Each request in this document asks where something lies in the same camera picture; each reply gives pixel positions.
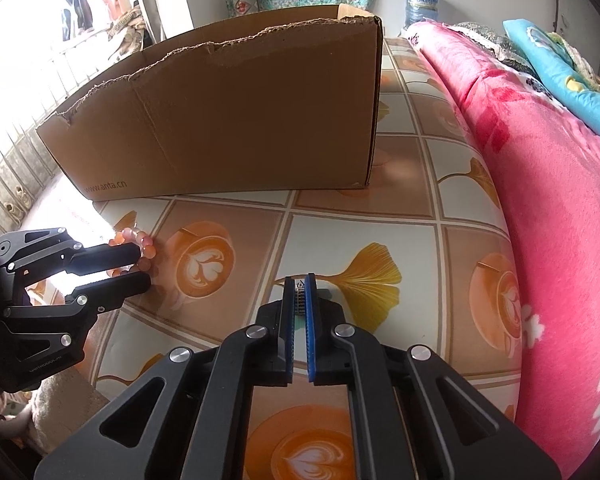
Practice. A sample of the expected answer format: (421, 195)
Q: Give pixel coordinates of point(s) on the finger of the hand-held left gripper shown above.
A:
(125, 287)
(105, 257)

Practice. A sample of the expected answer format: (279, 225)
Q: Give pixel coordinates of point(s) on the patterned draped cloth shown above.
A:
(125, 30)

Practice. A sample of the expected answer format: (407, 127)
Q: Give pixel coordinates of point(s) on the pink fleece blanket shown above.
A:
(555, 210)

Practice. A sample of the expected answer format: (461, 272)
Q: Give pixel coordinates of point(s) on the person's left forearm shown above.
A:
(0, 407)

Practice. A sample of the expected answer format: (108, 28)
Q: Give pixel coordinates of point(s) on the grey pillow red print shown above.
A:
(242, 0)

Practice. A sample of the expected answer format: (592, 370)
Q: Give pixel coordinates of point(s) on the coffee print tablecloth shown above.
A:
(330, 240)

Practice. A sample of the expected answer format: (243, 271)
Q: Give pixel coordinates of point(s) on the white fluffy towel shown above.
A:
(65, 410)

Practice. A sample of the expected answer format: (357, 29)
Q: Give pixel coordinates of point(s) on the metal window railing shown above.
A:
(17, 195)

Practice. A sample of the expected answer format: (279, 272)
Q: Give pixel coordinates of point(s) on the torn brown cardboard box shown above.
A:
(230, 125)

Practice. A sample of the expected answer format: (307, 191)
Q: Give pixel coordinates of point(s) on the turquoise blanket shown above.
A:
(570, 75)

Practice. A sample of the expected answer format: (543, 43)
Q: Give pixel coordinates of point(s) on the grey floral quilt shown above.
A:
(500, 47)

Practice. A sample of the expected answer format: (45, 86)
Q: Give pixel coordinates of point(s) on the dark hanging jacket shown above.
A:
(77, 10)

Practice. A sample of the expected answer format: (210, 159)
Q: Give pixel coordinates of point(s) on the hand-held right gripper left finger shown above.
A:
(280, 340)

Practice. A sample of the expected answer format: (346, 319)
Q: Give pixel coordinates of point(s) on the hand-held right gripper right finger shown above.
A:
(311, 330)

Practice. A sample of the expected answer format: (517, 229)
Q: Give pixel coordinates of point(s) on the blue water jug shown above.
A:
(422, 5)

